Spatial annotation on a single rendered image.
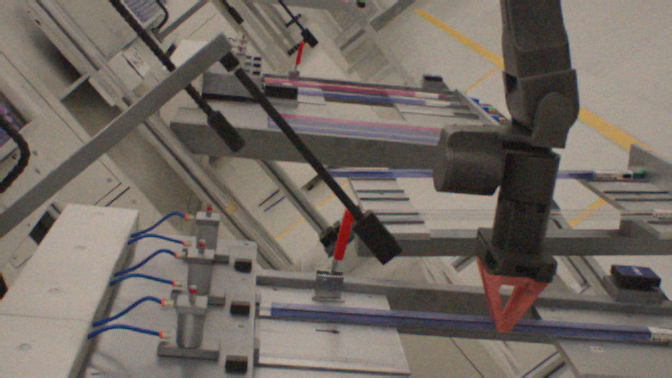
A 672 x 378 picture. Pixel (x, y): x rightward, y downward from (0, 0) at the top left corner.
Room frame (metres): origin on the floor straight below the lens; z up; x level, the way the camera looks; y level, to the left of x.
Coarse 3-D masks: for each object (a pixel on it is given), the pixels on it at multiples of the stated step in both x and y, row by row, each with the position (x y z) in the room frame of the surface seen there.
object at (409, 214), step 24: (384, 216) 1.12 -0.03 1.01; (408, 216) 1.12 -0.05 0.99; (432, 216) 1.12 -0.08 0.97; (456, 216) 1.12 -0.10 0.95; (480, 216) 1.11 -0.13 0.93; (552, 216) 1.11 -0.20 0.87; (576, 216) 1.10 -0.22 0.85; (600, 216) 1.10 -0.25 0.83; (624, 216) 1.10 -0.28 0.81; (648, 216) 1.10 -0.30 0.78
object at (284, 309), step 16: (272, 304) 0.93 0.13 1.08; (288, 304) 0.94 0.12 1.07; (352, 320) 0.92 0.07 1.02; (368, 320) 0.92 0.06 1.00; (384, 320) 0.92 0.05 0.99; (400, 320) 0.92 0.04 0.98; (416, 320) 0.91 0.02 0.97; (432, 320) 0.91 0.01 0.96; (448, 320) 0.91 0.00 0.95; (464, 320) 0.91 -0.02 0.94; (480, 320) 0.91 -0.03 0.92; (528, 320) 0.91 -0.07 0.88; (592, 336) 0.90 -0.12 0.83; (608, 336) 0.89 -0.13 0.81; (624, 336) 0.89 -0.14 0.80; (640, 336) 0.89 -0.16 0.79
